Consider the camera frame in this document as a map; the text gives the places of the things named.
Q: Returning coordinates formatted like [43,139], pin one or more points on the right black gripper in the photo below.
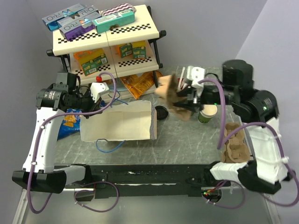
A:
[193,98]

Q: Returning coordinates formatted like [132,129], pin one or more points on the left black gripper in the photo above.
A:
[93,106]

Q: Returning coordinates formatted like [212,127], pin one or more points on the brown pulp cup carrier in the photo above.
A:
[167,92]

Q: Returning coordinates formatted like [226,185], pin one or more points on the paper takeout bag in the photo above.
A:
[136,120]

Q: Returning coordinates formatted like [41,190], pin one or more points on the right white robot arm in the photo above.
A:
[258,110]

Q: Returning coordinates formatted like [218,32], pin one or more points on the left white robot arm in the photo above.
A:
[38,172]

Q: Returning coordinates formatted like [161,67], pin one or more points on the white wrapped straws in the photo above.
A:
[182,74]

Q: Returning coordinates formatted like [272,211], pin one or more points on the blue chip bag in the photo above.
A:
[70,124]

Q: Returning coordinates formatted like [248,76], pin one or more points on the green snack box left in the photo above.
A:
[92,65]

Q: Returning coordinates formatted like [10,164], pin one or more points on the orange snack box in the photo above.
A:
[85,56]

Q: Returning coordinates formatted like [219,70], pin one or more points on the orange snack bag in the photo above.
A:
[137,85]

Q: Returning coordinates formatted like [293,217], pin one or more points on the green snack box right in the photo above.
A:
[125,50]

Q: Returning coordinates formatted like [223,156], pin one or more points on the cream checkered shelf rack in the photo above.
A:
[142,29]

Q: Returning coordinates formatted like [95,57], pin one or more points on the green yellow snack box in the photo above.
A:
[139,49]

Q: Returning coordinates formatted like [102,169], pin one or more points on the purple R.O box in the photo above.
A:
[76,28]

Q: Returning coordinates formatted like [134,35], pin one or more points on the teal box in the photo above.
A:
[115,20]

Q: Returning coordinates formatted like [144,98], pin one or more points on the blue R.O box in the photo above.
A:
[66,16]

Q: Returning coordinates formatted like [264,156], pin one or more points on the wavy striped pouch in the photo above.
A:
[118,8]

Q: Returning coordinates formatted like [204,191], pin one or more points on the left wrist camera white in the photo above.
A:
[98,89]

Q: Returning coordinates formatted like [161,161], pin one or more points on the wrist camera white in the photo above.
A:
[98,89]
[194,75]

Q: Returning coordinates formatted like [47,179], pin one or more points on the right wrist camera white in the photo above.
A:
[194,75]

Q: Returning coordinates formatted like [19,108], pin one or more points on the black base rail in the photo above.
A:
[148,180]

